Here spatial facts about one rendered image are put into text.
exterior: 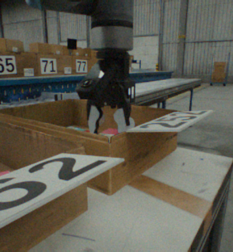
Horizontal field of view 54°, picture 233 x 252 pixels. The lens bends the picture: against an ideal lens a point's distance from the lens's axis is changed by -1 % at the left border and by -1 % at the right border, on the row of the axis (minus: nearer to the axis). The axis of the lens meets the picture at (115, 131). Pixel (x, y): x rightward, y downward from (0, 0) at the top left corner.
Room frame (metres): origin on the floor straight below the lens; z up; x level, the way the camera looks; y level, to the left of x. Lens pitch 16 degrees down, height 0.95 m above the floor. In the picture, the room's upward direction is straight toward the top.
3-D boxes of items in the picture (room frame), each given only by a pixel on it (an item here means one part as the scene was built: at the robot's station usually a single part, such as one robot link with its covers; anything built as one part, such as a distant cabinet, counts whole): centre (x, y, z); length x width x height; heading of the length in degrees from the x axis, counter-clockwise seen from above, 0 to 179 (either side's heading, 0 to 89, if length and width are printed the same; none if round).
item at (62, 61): (1.94, 0.59, 0.96); 0.39 x 0.29 x 0.17; 150
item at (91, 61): (2.28, 0.40, 0.96); 0.39 x 0.29 x 0.17; 151
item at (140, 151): (0.55, 0.08, 0.80); 0.38 x 0.28 x 0.10; 54
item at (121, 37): (0.53, 0.01, 1.01); 0.10 x 0.09 x 0.05; 61
